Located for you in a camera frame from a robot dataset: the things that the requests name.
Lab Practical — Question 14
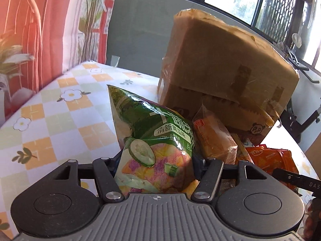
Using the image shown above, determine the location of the person's right hand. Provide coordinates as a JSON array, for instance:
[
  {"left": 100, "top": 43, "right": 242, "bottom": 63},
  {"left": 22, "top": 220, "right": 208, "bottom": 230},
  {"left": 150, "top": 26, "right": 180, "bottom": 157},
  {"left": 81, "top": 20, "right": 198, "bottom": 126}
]
[{"left": 303, "top": 198, "right": 321, "bottom": 239}]

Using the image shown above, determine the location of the green chip bag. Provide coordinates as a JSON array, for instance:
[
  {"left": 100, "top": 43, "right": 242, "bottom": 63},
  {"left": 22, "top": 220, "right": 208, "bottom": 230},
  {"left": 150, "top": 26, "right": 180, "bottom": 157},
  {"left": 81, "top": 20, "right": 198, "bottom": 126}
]
[{"left": 107, "top": 84, "right": 200, "bottom": 197}]

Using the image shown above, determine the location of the yellow snack packet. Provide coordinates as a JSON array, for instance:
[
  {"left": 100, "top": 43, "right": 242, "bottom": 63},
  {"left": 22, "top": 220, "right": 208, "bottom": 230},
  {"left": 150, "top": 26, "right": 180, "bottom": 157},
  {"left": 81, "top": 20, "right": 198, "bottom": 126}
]
[{"left": 232, "top": 133, "right": 254, "bottom": 165}]

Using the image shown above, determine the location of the taped cardboard box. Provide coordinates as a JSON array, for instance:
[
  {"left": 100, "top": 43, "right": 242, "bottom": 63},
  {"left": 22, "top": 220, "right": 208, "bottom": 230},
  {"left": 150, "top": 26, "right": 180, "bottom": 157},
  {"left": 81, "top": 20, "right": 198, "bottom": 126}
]
[{"left": 157, "top": 8, "right": 300, "bottom": 143}]

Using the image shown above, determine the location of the metal mesh panel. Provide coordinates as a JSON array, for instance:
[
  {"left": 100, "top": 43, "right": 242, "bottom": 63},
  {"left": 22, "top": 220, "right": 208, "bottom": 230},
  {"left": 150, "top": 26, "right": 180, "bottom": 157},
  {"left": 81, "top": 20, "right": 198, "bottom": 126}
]
[{"left": 254, "top": 0, "right": 298, "bottom": 44}]

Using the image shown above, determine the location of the black metal stand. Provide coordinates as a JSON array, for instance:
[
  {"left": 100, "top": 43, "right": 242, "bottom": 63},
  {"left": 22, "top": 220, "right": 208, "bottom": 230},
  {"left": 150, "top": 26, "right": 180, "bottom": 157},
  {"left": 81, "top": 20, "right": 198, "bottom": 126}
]
[{"left": 276, "top": 43, "right": 321, "bottom": 144}]

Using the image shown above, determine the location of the orange bread packet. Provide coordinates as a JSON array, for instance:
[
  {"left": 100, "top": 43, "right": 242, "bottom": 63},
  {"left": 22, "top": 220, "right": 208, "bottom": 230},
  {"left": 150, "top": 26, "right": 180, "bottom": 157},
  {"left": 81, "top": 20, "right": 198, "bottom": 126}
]
[{"left": 193, "top": 104, "right": 238, "bottom": 165}]

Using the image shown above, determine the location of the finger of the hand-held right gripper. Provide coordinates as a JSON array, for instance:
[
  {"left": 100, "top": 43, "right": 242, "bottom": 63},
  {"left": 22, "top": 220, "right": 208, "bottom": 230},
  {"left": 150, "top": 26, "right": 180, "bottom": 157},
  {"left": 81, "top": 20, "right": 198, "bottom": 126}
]
[{"left": 272, "top": 168, "right": 321, "bottom": 197}]

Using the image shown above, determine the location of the orange red snack packet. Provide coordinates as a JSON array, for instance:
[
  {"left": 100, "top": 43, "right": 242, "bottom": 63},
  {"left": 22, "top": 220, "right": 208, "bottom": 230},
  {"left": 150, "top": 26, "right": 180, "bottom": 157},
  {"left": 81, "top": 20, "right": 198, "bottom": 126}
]
[{"left": 246, "top": 144, "right": 300, "bottom": 194}]

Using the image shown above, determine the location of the brown board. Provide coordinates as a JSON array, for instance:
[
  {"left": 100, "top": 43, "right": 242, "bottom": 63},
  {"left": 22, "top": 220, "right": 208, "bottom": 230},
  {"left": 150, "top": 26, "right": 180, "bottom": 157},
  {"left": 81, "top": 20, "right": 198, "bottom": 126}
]
[{"left": 304, "top": 128, "right": 321, "bottom": 161}]

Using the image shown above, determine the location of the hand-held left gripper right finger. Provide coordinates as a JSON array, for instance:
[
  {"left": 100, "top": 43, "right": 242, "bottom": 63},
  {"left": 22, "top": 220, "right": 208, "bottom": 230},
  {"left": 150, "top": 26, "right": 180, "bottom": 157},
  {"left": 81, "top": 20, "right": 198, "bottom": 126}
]
[{"left": 192, "top": 155, "right": 267, "bottom": 203}]

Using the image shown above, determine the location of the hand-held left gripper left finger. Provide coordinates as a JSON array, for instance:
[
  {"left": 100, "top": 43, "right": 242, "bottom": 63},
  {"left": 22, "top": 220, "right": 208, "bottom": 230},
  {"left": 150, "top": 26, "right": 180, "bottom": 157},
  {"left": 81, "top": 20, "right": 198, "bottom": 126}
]
[{"left": 54, "top": 153, "right": 125, "bottom": 203}]

